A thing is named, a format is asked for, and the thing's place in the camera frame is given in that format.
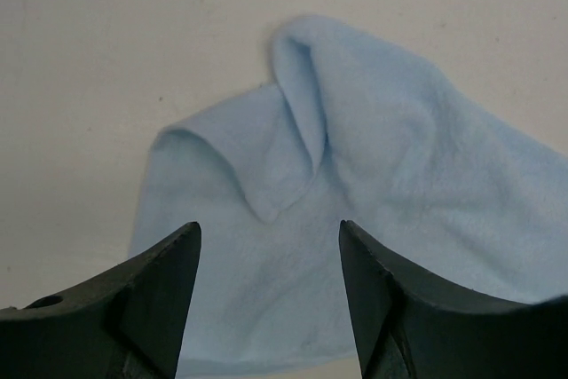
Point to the light blue towel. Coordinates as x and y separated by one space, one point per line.
353 128

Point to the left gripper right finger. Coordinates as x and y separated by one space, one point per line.
409 322

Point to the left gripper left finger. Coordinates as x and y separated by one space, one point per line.
127 322

